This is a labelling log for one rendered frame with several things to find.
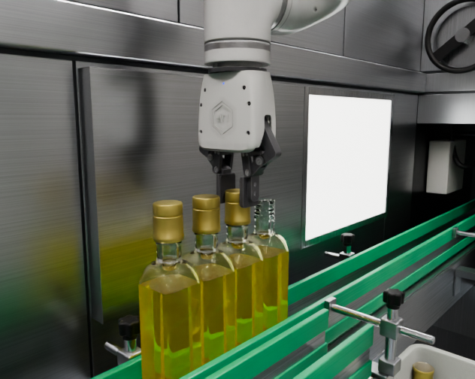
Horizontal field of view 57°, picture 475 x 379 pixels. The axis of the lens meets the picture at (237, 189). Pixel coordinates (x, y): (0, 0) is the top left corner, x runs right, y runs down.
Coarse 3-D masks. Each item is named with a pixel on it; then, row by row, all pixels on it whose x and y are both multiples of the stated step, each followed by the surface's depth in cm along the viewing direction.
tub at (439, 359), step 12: (408, 348) 80; (420, 348) 81; (432, 348) 80; (408, 360) 78; (420, 360) 81; (432, 360) 80; (444, 360) 78; (456, 360) 77; (468, 360) 76; (408, 372) 78; (444, 372) 79; (456, 372) 77; (468, 372) 76
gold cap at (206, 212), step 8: (192, 200) 54; (200, 200) 52; (208, 200) 52; (216, 200) 53; (192, 208) 54; (200, 208) 53; (208, 208) 53; (216, 208) 53; (192, 216) 54; (200, 216) 53; (208, 216) 53; (216, 216) 53; (192, 224) 54; (200, 224) 53; (208, 224) 53; (216, 224) 54; (200, 232) 53; (208, 232) 53; (216, 232) 54
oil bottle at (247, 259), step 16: (240, 256) 57; (256, 256) 59; (240, 272) 56; (256, 272) 59; (240, 288) 57; (256, 288) 59; (240, 304) 57; (256, 304) 60; (240, 320) 57; (256, 320) 60; (240, 336) 58
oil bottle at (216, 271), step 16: (192, 256) 54; (208, 256) 53; (224, 256) 54; (208, 272) 52; (224, 272) 54; (208, 288) 52; (224, 288) 54; (208, 304) 53; (224, 304) 55; (208, 320) 53; (224, 320) 55; (208, 336) 53; (224, 336) 55; (208, 352) 54; (224, 352) 56
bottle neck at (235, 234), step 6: (228, 228) 58; (234, 228) 58; (240, 228) 58; (246, 228) 58; (228, 234) 58; (234, 234) 58; (240, 234) 58; (246, 234) 58; (228, 240) 58; (234, 240) 58; (240, 240) 58; (246, 240) 59
